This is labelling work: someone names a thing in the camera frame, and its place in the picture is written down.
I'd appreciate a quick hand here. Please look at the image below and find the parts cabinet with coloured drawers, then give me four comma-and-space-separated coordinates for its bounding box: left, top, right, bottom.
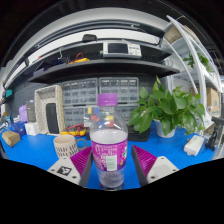
83, 105, 116, 128

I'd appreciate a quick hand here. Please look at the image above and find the white oscilloscope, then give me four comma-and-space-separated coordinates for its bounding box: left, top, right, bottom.
102, 41, 143, 60

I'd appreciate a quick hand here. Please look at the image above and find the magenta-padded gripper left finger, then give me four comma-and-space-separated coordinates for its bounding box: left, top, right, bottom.
46, 145, 95, 188

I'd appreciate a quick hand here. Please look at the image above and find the small black device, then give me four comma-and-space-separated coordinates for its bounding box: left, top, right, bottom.
82, 33, 98, 43

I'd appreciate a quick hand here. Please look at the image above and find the small white box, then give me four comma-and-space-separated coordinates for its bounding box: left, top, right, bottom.
24, 121, 41, 137

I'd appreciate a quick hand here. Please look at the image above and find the black speaker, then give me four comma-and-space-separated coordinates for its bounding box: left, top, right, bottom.
45, 102, 60, 134

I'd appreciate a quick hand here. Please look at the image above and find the brown cardboard box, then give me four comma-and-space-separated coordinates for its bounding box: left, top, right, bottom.
1, 130, 22, 148

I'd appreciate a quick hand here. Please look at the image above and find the black stand device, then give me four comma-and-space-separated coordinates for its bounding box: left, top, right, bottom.
204, 116, 224, 152

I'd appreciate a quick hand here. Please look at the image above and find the yellow tool with red cable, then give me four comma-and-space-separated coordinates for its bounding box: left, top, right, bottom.
67, 52, 90, 65

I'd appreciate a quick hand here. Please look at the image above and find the white shelf unit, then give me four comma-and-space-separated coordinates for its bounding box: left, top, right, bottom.
163, 14, 224, 128

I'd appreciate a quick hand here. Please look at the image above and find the green potted plant, white pot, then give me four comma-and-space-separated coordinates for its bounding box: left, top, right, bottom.
128, 75, 207, 139

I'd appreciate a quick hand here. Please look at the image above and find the yellow multimeter with red leads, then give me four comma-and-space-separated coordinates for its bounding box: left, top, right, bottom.
60, 123, 88, 138

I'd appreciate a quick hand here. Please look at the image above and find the white power adapter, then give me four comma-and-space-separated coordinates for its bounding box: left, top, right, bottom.
183, 134, 205, 157

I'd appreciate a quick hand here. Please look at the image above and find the blue box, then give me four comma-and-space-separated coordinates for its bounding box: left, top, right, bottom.
11, 120, 27, 137

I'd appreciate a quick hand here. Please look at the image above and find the black workbench shelf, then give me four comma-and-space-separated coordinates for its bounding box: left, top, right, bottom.
28, 39, 181, 84

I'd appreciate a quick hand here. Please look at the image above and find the beige perforated basket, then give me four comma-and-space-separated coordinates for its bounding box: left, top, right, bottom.
34, 84, 67, 135

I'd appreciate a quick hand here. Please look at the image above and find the dark grey box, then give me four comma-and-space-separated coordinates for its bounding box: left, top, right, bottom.
26, 99, 37, 123

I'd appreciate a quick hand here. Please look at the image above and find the purple container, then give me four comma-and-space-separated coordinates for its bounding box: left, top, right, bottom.
18, 104, 29, 123

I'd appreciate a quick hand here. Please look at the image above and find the black tray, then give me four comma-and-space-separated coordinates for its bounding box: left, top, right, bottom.
128, 124, 152, 143

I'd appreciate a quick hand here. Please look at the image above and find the clear bottle with purple cap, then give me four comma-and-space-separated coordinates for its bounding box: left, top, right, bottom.
89, 93, 129, 191

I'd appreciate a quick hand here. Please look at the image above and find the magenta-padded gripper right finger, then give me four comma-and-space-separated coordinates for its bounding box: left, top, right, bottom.
130, 144, 180, 188

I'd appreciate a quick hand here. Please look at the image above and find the beige patterned mug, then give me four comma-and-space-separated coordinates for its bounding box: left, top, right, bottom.
53, 134, 88, 159

